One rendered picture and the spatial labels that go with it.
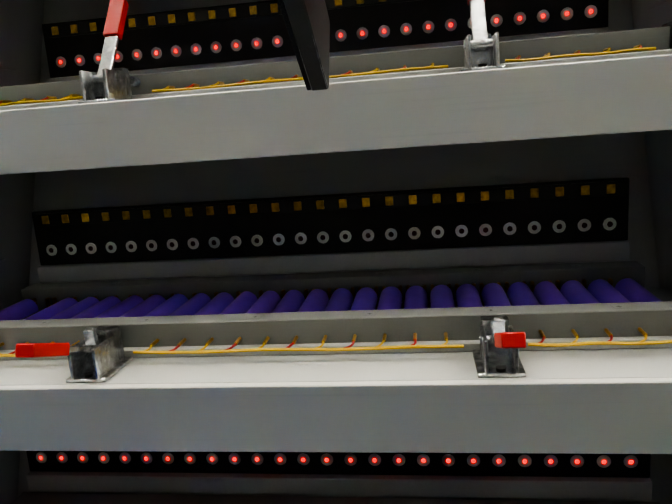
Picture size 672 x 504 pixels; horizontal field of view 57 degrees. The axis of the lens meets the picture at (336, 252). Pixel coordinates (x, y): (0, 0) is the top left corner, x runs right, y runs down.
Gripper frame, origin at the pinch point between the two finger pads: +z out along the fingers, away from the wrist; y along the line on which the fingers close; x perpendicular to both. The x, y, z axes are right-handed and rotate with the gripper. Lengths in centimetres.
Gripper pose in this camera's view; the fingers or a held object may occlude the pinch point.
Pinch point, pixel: (124, 53)
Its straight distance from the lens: 24.1
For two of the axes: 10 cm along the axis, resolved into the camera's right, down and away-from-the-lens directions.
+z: 1.5, 3.5, 9.3
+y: 9.9, -0.5, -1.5
